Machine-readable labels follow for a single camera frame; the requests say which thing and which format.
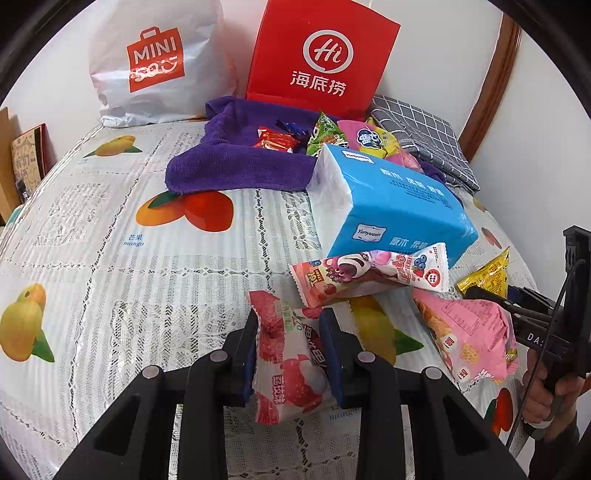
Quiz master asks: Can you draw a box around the red candy packet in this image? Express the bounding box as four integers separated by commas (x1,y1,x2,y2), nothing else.
253,126,298,153

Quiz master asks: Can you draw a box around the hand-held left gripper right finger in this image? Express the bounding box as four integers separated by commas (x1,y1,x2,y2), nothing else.
320,308,529,480

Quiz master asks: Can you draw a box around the white plastic shopping bag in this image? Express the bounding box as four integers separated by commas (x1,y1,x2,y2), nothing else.
89,0,241,127

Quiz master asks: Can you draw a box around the brown patterned box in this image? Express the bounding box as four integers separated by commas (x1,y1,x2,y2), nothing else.
10,123,49,195

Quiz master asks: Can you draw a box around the long pink cartoon snack packet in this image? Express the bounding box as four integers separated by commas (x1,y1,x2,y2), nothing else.
290,242,451,309

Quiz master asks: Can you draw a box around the blue tissue pack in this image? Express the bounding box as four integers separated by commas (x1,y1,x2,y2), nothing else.
305,142,479,271

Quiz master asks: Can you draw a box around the green snack packet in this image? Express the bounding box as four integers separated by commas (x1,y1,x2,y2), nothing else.
305,110,347,158

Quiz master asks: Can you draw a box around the purple towel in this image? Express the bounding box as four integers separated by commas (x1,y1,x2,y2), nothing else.
165,95,451,193

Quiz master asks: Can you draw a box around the yellow foil snack packet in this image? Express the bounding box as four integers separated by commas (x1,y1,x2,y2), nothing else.
456,247,511,298

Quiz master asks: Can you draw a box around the grey checked cloth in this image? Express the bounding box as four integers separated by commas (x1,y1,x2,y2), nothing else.
369,95,481,193

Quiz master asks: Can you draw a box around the red Haidilao paper bag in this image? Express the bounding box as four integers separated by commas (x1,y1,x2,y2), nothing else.
246,0,402,121

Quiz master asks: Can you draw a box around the fruit print tablecloth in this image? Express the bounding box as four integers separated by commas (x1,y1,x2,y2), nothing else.
0,117,541,480

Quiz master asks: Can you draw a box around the pink puffed snack bag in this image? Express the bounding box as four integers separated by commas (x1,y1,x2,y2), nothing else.
412,288,520,385

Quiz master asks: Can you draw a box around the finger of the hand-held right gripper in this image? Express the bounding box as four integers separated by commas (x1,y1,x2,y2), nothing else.
507,286,558,311
464,285,552,324

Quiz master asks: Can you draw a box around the person's right hand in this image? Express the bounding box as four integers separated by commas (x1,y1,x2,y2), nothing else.
522,348,580,428

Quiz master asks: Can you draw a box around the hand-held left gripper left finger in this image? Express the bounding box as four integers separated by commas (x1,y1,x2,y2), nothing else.
53,314,259,480

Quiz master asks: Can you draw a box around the brown cardboard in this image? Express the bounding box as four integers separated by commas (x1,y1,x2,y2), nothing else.
0,107,24,227

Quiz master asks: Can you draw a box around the lychee print snack packet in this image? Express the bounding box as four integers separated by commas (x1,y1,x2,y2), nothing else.
247,290,334,426

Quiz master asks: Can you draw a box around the person's right forearm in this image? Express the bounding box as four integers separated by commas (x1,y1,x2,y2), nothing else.
531,411,587,480

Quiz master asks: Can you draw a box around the wooden door frame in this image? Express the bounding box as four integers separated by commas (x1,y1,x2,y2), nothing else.
457,16,522,162

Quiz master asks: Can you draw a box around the black cable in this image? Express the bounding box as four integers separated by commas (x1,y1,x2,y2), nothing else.
505,258,587,448

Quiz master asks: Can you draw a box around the yellow snack packet blue print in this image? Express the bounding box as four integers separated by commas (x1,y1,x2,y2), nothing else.
358,117,402,158

